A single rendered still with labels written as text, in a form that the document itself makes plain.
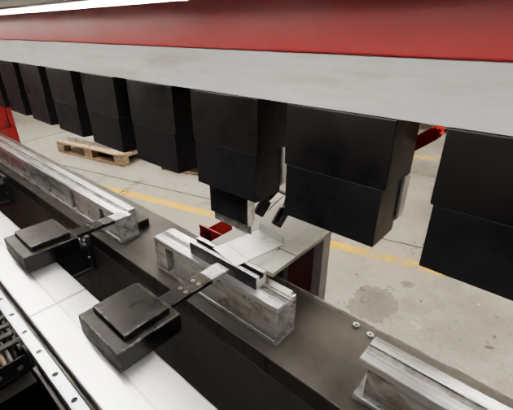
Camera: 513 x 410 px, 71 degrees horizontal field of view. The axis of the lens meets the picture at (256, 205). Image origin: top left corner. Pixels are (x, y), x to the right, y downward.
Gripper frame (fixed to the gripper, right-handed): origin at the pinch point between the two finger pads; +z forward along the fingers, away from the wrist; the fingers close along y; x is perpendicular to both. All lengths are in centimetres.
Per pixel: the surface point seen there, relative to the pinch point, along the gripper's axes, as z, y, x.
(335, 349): 16.6, 24.3, 8.5
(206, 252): 14.3, -4.0, -7.2
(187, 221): 38, -184, 124
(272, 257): 7.9, 6.8, -0.3
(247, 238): 7.6, -2.0, 0.0
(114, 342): 27.7, 11.3, -28.0
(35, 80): 1, -70, -37
